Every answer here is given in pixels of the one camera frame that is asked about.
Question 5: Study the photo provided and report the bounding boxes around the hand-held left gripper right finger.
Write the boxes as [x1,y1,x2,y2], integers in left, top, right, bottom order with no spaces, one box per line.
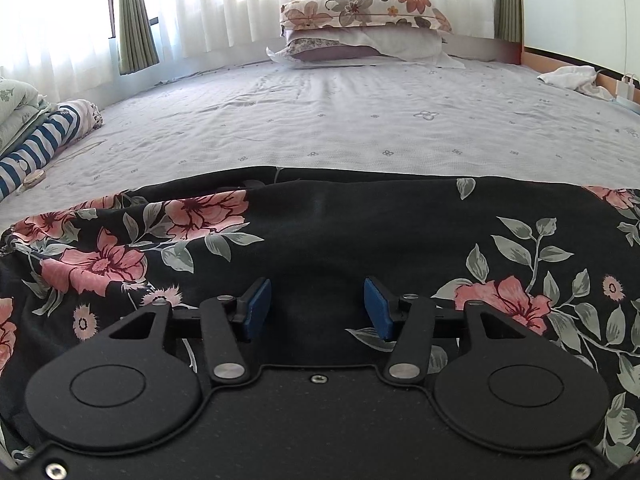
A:
[363,276,532,386]

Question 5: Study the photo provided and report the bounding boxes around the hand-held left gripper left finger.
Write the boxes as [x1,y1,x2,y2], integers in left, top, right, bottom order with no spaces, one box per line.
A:
[107,277,274,389]

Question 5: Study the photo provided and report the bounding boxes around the black floral pants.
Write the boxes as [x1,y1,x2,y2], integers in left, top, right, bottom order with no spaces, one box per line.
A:
[0,166,640,467]

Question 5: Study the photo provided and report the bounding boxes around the bed with lavender sheet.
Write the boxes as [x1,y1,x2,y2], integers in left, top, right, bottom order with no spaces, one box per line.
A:
[0,52,640,213]

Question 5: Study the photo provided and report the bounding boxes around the small beige round object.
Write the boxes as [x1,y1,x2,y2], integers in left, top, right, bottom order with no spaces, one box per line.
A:
[15,169,49,196]

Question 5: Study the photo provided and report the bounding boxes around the white lavender pillow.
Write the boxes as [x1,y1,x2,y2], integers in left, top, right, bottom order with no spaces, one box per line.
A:
[266,27,467,71]

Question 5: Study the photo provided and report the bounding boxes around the blue white striped cloth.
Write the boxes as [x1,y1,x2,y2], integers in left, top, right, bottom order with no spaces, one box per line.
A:
[0,100,104,204]

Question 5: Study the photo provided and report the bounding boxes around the floral pillow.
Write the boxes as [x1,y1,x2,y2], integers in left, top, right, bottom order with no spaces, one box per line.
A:
[279,0,454,32]

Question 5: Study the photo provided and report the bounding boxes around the crumpled white cloth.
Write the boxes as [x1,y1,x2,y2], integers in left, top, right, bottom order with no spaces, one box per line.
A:
[537,65,614,102]

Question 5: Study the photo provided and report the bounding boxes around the folded pale green quilt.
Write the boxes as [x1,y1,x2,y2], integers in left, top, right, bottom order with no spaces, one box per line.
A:
[0,77,52,157]

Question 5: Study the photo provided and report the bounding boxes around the white sheer curtain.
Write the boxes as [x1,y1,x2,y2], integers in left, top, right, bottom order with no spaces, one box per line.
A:
[0,0,497,93]

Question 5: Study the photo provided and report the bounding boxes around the green curtain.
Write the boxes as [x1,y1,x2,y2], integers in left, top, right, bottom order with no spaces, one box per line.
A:
[494,0,524,44]
[117,0,161,77]

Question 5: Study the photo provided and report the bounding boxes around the white charger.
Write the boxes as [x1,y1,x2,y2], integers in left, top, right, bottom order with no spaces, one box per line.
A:
[616,74,640,107]

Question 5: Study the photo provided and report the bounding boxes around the white wardrobe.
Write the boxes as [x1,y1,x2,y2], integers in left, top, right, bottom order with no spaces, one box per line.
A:
[520,0,640,83]

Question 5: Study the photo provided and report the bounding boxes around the wooden bed frame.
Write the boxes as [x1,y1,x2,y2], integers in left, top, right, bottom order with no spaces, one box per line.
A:
[440,32,640,107]

